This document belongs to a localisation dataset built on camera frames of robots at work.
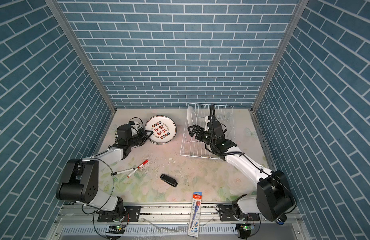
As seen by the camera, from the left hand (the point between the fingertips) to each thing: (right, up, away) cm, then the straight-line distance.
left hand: (153, 131), depth 90 cm
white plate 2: (+23, +9, +9) cm, 27 cm away
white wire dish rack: (+23, -11, +7) cm, 26 cm away
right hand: (+23, +2, -8) cm, 25 cm away
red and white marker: (-7, -21, 0) cm, 22 cm away
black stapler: (+11, -27, -8) cm, 30 cm away
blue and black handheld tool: (+67, -42, -18) cm, 81 cm away
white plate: (+6, +2, +4) cm, 7 cm away
